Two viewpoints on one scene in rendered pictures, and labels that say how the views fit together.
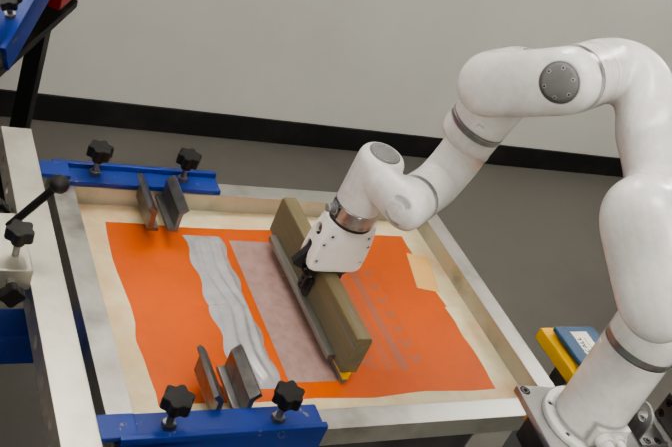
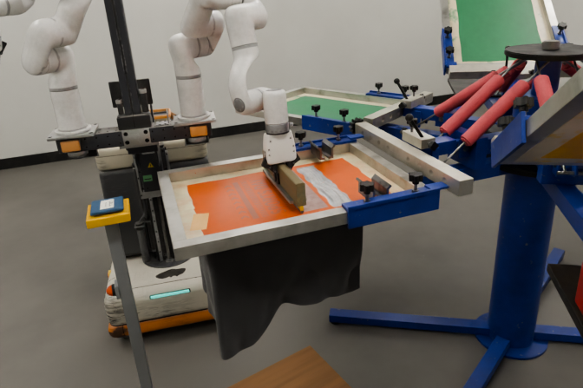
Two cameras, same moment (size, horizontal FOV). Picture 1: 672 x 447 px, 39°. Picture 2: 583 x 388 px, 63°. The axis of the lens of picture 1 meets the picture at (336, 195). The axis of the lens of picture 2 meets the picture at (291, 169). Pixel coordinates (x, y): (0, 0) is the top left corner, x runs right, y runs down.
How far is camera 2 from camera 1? 2.73 m
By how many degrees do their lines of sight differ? 125
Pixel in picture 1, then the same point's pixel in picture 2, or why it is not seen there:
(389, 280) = (227, 212)
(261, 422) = (306, 145)
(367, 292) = (245, 204)
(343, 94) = not seen: outside the picture
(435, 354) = (214, 189)
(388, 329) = (238, 193)
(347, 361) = not seen: hidden behind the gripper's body
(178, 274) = (350, 188)
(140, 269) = not seen: hidden behind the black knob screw
